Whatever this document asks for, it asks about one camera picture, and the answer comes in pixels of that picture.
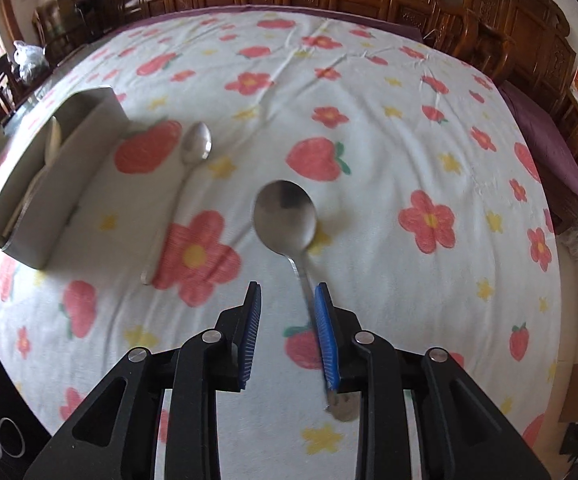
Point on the purple seat cushion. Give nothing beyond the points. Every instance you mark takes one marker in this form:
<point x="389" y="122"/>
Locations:
<point x="544" y="145"/>

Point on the floral strawberry tablecloth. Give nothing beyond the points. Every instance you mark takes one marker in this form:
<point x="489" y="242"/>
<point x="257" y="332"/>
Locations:
<point x="369" y="210"/>

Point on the purple sheet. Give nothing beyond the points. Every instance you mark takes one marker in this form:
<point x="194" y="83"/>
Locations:
<point x="394" y="24"/>

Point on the wooden armchair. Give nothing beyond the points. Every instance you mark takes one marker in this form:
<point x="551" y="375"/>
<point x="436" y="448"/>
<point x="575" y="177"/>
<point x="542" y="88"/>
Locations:
<point x="444" y="25"/>

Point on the metal spoon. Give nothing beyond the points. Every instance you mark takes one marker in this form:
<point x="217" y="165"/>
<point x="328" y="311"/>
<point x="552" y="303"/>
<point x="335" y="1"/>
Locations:
<point x="284" y="220"/>
<point x="196" y="142"/>

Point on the white plastic bag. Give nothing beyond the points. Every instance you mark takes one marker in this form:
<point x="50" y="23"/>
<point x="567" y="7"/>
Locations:
<point x="31" y="60"/>

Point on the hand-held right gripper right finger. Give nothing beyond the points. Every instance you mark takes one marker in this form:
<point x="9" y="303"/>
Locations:
<point x="326" y="340"/>

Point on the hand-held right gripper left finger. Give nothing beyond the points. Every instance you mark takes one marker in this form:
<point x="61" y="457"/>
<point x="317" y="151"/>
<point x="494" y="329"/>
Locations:
<point x="249" y="330"/>

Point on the rectangular metal tray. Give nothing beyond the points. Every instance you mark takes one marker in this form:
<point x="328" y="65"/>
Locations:
<point x="64" y="200"/>

